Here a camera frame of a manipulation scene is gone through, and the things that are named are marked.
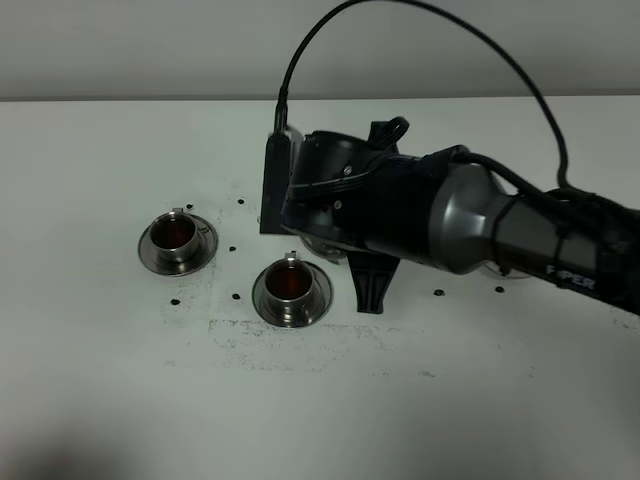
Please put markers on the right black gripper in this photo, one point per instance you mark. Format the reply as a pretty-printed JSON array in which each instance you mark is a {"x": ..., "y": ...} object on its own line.
[{"x": 364, "y": 199}]

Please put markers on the stainless steel teapot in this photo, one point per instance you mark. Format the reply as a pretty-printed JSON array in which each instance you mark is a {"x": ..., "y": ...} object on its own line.
[{"x": 325, "y": 251}]

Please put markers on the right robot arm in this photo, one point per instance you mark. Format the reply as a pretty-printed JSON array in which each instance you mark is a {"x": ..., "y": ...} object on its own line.
[{"x": 455, "y": 210}]

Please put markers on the middle steel saucer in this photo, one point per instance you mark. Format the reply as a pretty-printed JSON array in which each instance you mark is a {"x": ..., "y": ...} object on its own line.
[{"x": 296, "y": 314}]

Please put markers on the middle steel teacup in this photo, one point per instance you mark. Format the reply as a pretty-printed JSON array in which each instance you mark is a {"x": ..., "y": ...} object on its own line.
[{"x": 288, "y": 279}]

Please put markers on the steel teacup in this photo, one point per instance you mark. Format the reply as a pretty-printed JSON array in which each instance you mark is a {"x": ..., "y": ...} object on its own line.
[
  {"x": 174, "y": 235},
  {"x": 288, "y": 279}
]

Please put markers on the left steel saucer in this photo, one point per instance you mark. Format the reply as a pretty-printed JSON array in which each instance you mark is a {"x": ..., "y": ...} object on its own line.
[{"x": 207, "y": 246}]

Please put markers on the left steel teacup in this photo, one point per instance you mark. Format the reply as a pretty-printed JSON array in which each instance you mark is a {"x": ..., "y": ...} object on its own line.
[{"x": 174, "y": 235}]

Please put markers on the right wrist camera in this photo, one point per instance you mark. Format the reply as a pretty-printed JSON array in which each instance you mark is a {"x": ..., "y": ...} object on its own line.
[{"x": 280, "y": 154}]

